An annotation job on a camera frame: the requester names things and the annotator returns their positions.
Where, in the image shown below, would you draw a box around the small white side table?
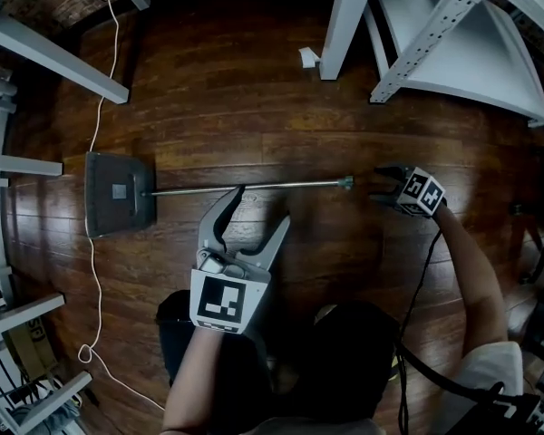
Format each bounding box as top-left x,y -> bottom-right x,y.
0,0 -> 131,105

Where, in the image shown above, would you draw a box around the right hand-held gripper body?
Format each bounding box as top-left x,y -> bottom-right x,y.
394,165 -> 448,218

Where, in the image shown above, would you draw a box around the person's right forearm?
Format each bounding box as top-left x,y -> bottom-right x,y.
432,204 -> 510,358

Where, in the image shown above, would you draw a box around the person's left forearm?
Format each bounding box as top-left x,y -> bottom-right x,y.
161,327 -> 226,432

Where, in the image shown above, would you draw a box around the black body-worn pack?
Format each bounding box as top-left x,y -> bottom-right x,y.
493,381 -> 544,435

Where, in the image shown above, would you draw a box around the white work table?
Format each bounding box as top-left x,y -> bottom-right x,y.
0,151 -> 94,435

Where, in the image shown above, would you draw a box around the white metal shelving rack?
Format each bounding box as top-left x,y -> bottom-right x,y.
362,0 -> 544,129

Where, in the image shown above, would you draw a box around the person's dark trousers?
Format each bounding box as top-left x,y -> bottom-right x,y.
156,290 -> 401,399

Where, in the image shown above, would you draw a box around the white plug adapter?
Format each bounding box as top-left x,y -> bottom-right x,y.
297,46 -> 320,69

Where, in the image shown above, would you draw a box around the brown cardboard box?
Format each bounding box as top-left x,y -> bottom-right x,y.
4,317 -> 58,376

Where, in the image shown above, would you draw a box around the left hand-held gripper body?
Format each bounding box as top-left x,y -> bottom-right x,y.
189,246 -> 273,337

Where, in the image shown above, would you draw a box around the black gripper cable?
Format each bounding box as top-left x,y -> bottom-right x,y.
396,224 -> 541,435

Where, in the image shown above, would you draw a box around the white floor cable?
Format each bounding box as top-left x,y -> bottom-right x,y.
77,0 -> 167,411

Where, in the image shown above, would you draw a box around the dark long-handled dustpan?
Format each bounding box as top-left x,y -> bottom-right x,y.
83,150 -> 355,238

